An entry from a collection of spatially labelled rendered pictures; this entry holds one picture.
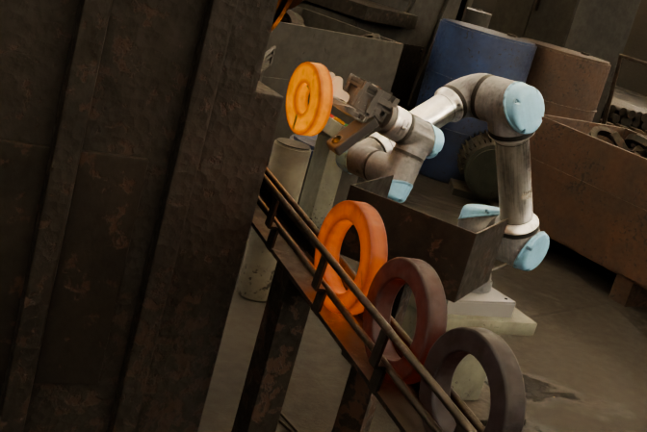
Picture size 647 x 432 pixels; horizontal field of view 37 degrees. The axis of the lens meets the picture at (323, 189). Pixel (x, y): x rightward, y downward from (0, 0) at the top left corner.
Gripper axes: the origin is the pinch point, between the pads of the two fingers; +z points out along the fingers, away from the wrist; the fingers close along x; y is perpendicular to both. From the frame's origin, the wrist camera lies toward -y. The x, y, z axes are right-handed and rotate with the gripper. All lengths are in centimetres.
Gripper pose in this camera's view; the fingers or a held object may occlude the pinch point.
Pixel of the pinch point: (311, 90)
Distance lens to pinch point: 202.2
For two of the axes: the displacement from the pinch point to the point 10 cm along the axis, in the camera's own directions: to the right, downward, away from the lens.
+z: -7.6, -3.5, -5.4
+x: 4.3, 3.5, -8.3
